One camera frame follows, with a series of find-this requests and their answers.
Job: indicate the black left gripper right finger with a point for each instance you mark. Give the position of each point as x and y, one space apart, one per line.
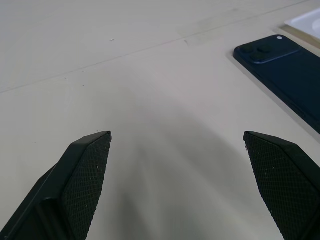
282 180

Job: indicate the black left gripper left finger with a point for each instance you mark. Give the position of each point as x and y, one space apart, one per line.
75 185

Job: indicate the dark blue smartphone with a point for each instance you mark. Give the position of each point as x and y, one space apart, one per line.
287 75

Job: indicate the white phone box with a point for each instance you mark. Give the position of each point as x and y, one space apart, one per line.
310 22

